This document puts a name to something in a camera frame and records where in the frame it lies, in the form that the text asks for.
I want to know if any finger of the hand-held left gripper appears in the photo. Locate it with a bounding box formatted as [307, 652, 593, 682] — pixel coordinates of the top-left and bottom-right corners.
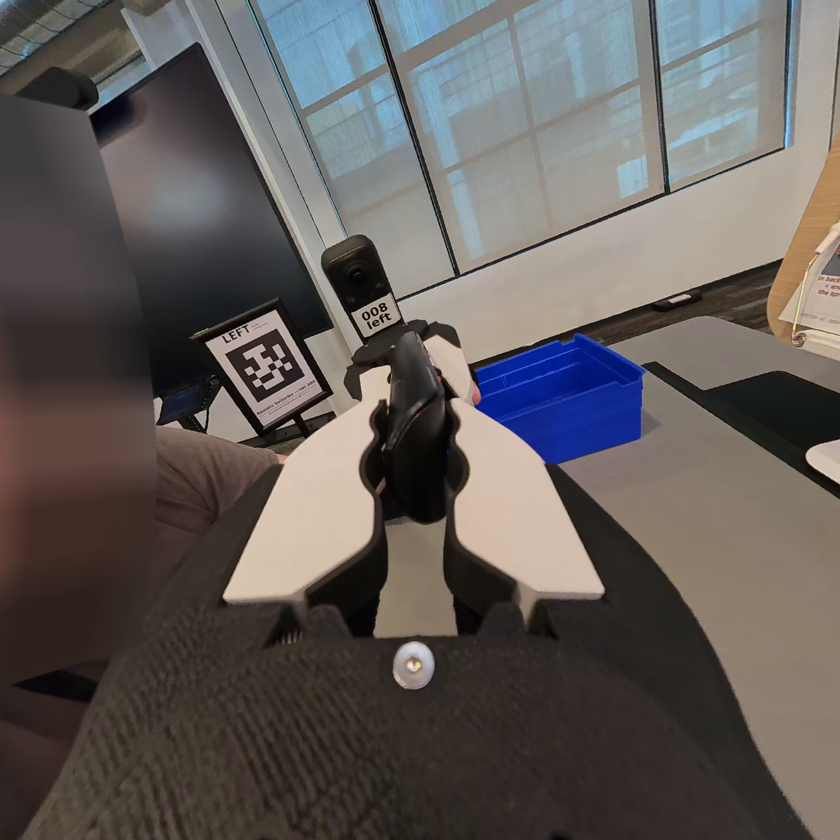
[424, 336, 481, 408]

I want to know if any person's torso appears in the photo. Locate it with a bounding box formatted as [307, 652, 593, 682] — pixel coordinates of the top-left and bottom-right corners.
[155, 427, 283, 592]

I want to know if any blue plastic bin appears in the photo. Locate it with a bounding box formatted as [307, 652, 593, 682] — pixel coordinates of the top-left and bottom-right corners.
[473, 332, 647, 466]

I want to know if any white tag sign board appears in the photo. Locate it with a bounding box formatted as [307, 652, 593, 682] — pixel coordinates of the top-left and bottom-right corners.
[191, 300, 337, 441]

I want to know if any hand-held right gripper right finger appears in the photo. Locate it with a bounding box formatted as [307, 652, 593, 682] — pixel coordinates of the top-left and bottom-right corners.
[443, 397, 609, 616]

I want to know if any black mat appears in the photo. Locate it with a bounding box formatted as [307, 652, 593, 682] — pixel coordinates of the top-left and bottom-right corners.
[644, 361, 840, 502]

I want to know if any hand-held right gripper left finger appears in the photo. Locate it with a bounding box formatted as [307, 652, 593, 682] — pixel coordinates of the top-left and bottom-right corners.
[224, 401, 392, 616]

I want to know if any white stand base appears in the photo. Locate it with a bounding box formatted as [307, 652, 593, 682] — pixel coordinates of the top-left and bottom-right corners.
[804, 440, 840, 496]

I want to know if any black remote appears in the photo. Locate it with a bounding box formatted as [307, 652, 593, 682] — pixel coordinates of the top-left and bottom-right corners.
[361, 331, 472, 525]

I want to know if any instruction sheet on stand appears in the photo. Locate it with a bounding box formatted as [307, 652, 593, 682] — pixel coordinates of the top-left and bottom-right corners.
[768, 145, 840, 353]

